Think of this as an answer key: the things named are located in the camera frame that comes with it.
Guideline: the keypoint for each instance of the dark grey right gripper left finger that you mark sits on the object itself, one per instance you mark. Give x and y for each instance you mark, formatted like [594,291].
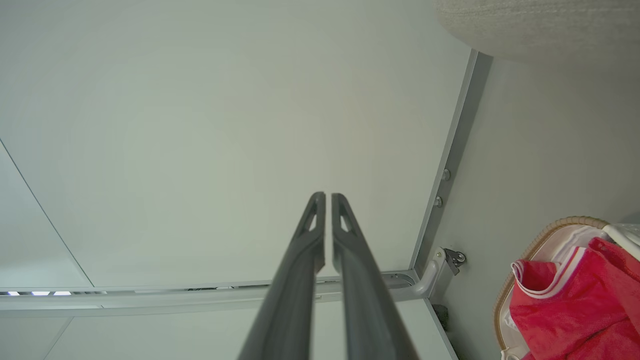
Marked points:
[292,280]

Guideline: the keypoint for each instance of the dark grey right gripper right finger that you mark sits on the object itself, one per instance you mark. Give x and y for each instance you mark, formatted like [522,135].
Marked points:
[365,300]

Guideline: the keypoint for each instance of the red white garment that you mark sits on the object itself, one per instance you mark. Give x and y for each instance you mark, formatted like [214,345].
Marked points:
[575,310]

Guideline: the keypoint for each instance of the small black metal caster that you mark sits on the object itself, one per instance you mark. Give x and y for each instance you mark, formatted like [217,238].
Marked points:
[454,259]

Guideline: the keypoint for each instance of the grey metal partition support leg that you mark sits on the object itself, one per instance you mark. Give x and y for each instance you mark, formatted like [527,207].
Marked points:
[150,296]

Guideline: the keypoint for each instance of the white laundry basket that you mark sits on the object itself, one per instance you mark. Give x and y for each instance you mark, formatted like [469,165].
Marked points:
[537,245]

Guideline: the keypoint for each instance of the grey fabric covered table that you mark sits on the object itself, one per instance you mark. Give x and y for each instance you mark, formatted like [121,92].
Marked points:
[550,25]

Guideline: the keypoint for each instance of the round silver frame bolt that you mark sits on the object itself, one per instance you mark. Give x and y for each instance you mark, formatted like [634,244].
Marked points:
[438,201]
[445,174]

